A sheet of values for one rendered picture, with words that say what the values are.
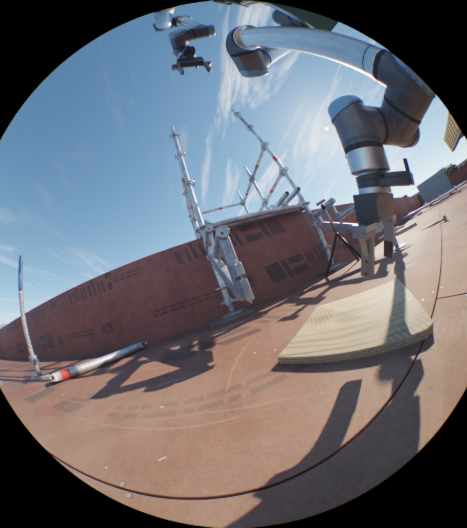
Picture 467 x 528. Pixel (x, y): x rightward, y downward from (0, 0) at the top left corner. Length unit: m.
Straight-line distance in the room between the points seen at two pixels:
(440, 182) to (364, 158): 5.72
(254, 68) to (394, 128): 0.54
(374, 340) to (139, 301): 1.43
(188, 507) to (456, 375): 0.29
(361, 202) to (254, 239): 1.22
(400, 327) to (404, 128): 0.36
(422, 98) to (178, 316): 1.54
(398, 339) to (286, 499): 0.24
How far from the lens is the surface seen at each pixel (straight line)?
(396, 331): 0.31
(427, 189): 6.01
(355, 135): 0.34
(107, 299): 1.61
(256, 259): 1.38
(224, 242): 0.56
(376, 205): 0.30
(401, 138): 0.43
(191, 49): 1.06
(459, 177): 11.53
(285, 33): 0.53
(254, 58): 0.75
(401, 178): 0.32
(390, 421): 0.21
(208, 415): 0.30
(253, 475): 0.21
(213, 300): 1.28
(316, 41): 0.47
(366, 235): 0.28
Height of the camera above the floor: 0.19
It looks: 9 degrees up
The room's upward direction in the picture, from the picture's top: 21 degrees counter-clockwise
